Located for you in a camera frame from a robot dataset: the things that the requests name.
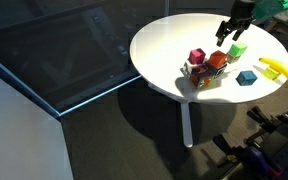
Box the multicolour patterned cube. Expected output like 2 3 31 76
189 64 216 90

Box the orange block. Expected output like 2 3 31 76
206 50 228 70

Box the white table base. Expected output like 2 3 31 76
147 82 194 148

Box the lime green small block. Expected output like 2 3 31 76
262 65 281 81

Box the black cube with white print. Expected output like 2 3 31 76
205 62 229 80

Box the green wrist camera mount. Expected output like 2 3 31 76
251 0 288 20

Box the black clamp with yellow pin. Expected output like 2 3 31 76
212 134 244 168

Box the blue block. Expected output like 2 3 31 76
235 70 259 87

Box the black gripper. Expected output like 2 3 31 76
215 0 257 48

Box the light blue floor rail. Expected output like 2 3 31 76
0 49 142 118

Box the purple clamp with orange tip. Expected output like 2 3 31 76
242 144 284 179

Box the magenta block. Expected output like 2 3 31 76
187 48 207 65

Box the yellow banana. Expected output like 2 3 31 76
258 56 288 84

